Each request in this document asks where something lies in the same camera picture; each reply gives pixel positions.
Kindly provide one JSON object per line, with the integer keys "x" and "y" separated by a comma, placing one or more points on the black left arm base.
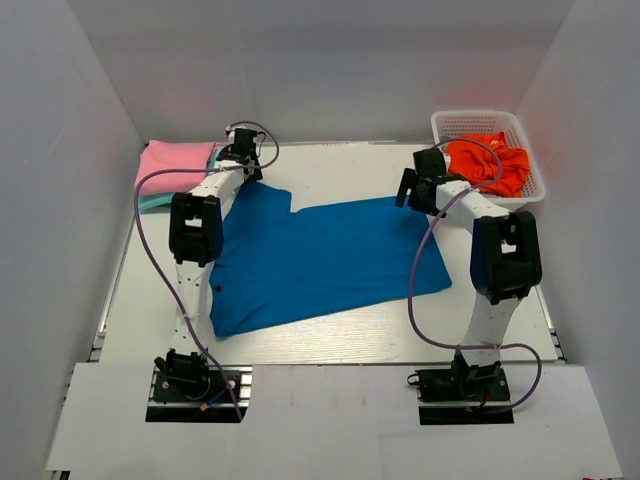
{"x": 176, "y": 401}

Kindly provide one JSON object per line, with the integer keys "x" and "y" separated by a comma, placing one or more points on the white plastic laundry basket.
{"x": 451, "y": 123}

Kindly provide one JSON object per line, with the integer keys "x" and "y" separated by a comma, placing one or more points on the folded mint t shirt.
{"x": 147, "y": 202}

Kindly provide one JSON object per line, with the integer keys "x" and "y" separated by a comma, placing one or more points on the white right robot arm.
{"x": 505, "y": 261}

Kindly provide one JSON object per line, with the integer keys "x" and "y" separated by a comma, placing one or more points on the blue t shirt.
{"x": 280, "y": 266}

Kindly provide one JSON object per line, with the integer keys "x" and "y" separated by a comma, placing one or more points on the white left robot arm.
{"x": 196, "y": 227}

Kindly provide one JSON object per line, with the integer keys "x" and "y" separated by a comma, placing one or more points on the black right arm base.
{"x": 442, "y": 402}

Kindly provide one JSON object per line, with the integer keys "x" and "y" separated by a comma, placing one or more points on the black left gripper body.
{"x": 258, "y": 173}

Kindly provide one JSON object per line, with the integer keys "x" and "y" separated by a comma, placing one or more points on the folded pink t shirt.
{"x": 159, "y": 155}

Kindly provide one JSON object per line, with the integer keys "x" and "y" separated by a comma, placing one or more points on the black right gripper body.
{"x": 416, "y": 202}

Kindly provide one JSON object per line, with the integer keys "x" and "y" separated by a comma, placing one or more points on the orange t shirt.
{"x": 475, "y": 164}

